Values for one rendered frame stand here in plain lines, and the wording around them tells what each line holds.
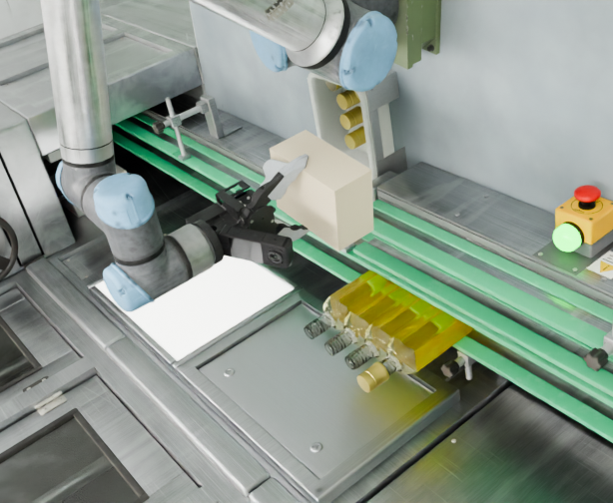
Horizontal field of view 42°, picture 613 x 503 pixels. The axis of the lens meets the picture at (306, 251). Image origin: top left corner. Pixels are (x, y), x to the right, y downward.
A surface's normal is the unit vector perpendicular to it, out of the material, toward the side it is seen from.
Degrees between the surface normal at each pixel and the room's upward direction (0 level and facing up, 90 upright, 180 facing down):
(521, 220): 90
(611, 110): 0
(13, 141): 90
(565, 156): 0
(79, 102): 64
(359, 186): 90
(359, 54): 94
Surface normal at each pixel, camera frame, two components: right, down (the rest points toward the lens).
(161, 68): 0.61, 0.36
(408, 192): -0.17, -0.80
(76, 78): 0.21, 0.49
